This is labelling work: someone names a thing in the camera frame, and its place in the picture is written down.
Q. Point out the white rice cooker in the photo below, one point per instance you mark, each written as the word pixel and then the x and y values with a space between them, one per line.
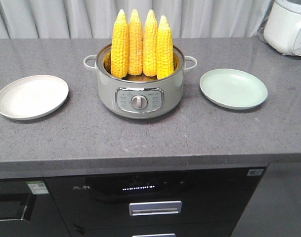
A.
pixel 283 27

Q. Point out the light green round plate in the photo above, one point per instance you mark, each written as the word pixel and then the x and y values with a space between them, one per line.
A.
pixel 233 89

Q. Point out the silver drawer handle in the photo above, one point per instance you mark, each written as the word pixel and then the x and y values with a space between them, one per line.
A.
pixel 155 208

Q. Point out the green electric cooking pot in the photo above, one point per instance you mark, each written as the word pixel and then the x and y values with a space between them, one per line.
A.
pixel 139 97

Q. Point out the black dishwasher front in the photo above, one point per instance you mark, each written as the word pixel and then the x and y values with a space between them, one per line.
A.
pixel 27 209

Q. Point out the yellow corn cob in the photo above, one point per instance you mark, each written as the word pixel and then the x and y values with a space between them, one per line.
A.
pixel 150 44
pixel 135 44
pixel 165 66
pixel 120 46

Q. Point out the white round plate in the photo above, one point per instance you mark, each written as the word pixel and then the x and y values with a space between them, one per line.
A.
pixel 33 97

